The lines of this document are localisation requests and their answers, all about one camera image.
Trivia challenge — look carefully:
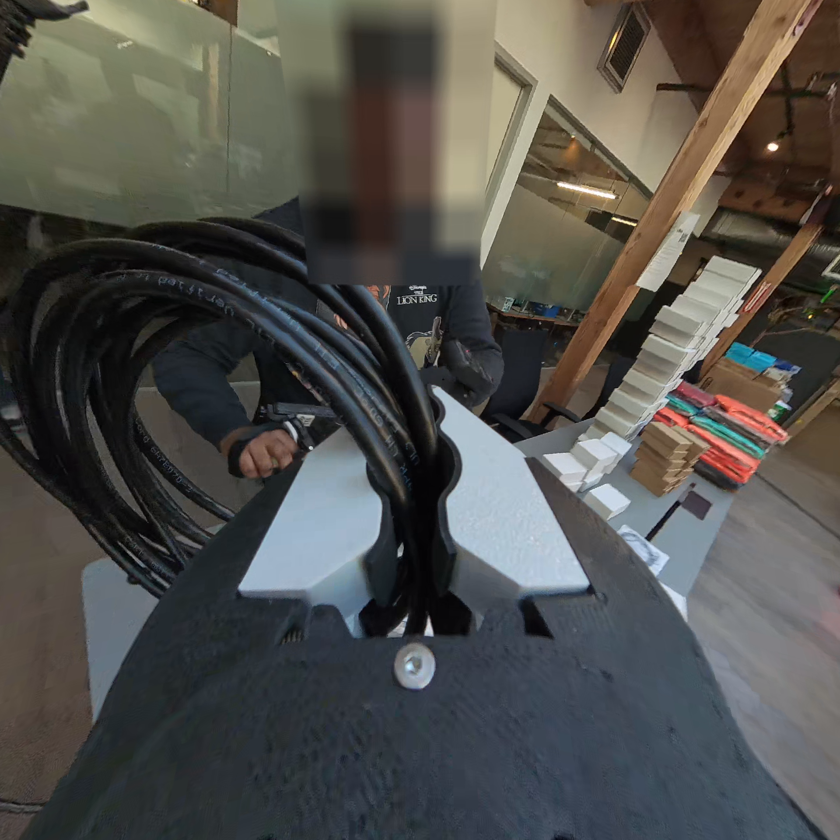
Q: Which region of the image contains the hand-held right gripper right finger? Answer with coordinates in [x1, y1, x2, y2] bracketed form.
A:
[430, 386, 590, 635]

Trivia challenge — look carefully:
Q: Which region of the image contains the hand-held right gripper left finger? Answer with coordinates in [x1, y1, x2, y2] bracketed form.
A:
[238, 423, 401, 637]

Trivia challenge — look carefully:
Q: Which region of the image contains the long black cable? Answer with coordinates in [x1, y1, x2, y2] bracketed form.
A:
[0, 217, 441, 641]

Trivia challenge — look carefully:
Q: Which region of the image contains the grey desk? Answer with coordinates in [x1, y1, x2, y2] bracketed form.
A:
[82, 416, 736, 723]

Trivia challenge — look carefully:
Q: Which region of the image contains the black office chair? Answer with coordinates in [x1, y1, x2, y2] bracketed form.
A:
[482, 328, 631, 444]

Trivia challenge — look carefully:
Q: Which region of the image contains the stack of brown boxes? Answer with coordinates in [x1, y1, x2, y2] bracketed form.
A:
[630, 420, 713, 497]

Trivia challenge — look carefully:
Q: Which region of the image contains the stack of white boxes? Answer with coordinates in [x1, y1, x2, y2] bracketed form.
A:
[541, 256, 762, 519]

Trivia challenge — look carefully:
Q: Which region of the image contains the stack of orange teal bags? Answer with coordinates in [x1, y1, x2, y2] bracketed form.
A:
[653, 381, 788, 490]

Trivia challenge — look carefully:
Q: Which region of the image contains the large brown cardboard box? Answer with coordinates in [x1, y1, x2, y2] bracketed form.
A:
[699, 357, 785, 414]

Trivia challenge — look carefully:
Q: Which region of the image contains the stack of blue packets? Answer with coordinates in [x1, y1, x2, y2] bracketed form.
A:
[725, 343, 802, 378]

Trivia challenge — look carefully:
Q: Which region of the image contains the white paper notice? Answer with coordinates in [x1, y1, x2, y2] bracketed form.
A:
[635, 211, 702, 291]

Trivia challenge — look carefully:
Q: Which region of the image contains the clear bag with black cable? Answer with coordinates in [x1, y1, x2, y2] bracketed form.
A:
[617, 524, 670, 572]

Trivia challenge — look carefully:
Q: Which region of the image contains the metal air duct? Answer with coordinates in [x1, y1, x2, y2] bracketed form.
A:
[705, 203, 840, 290]

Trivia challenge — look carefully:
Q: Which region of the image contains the grey wall vent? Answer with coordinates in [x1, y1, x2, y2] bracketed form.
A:
[596, 3, 652, 94]

